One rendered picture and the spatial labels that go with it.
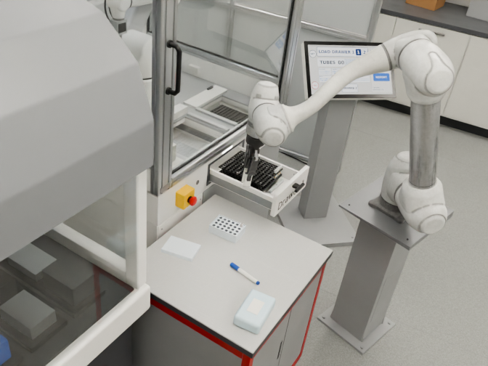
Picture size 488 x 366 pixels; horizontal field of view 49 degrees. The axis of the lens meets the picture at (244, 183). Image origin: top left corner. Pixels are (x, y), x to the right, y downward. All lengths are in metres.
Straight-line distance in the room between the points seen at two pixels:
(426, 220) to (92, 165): 1.34
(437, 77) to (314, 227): 1.84
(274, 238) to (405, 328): 1.15
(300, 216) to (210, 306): 1.72
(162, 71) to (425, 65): 0.84
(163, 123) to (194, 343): 0.78
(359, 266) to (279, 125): 1.07
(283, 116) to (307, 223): 1.73
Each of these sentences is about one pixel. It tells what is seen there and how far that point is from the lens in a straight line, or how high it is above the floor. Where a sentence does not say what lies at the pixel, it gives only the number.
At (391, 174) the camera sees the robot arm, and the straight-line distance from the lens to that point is 2.34.
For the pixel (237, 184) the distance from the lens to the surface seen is 2.24.
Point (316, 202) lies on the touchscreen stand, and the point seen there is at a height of 0.17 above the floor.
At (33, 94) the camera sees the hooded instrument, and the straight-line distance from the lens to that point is 1.17.
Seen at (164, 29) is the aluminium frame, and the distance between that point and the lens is 1.74.
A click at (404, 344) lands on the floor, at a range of 3.00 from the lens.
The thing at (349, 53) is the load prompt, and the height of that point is 1.15.
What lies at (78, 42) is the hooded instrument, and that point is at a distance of 1.30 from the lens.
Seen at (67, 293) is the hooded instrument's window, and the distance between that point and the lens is 1.45.
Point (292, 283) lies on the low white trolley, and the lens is 2.01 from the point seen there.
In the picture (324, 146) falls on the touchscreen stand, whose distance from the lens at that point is 3.20.
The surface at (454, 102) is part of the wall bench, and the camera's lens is 5.10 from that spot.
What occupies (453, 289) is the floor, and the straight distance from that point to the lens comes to 3.43.
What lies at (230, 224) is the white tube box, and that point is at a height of 0.79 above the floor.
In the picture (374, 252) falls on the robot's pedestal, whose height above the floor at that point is 0.57.
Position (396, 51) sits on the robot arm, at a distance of 1.98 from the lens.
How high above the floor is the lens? 2.17
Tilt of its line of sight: 35 degrees down
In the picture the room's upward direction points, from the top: 8 degrees clockwise
